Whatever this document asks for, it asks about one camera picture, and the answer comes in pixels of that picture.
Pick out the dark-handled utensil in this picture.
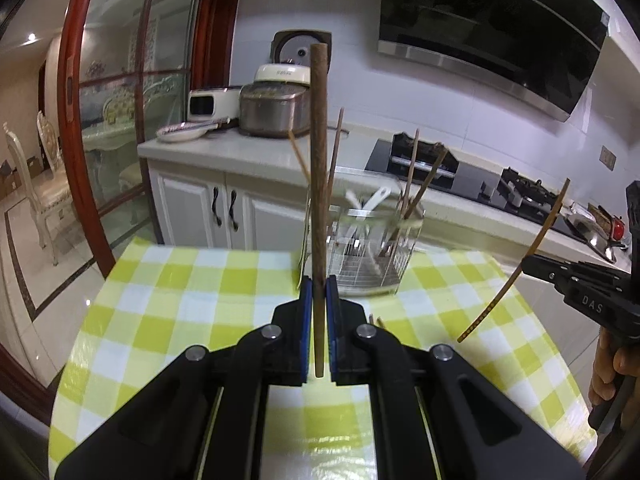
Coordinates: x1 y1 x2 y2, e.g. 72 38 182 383
172 116 232 131

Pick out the white box appliance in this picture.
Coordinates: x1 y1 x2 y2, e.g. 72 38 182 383
187 87 242 120

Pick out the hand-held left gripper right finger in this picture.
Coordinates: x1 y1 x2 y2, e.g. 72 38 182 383
325 275 587 480

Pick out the patterned bamboo chopstick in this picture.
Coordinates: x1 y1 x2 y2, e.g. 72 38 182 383
457 177 572 343

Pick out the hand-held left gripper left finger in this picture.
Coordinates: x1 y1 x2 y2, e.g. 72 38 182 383
52 275 314 480

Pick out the black burner grate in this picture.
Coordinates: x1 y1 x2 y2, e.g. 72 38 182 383
497 167 563 218
390 132 458 181

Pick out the dark brown chopstick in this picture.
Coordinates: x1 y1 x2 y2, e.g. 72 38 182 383
310 44 328 379

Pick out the red framed glass door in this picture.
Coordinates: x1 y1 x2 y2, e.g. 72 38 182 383
57 0 243 278

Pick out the yellow checked tablecloth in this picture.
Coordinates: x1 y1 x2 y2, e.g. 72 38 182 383
47 242 598 480

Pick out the white plastic spoon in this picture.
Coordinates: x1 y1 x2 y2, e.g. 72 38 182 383
360 186 392 213

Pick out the black glass gas stove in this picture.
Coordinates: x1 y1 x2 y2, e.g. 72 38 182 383
365 132 576 236

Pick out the person's right hand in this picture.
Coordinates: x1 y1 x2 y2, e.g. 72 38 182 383
590 332 638 403

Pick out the stainless steel pan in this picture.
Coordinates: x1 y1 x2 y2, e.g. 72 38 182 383
562 202 621 263

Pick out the patterned rim plate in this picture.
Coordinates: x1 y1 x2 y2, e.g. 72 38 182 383
156 122 208 143

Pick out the cream ornate dining chair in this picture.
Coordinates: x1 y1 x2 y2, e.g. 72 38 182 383
37 110 63 176
4 122 71 266

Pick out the wire utensil rack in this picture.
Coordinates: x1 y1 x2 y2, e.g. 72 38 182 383
299 172 426 297

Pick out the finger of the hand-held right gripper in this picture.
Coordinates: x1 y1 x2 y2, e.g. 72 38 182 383
521 255 576 291

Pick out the black range hood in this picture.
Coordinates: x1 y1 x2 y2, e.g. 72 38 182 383
377 0 612 123

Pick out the white kitchen cabinet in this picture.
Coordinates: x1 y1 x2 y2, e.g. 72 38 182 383
136 117 636 351

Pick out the open rice cooker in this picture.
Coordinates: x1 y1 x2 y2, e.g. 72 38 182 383
254 30 332 86

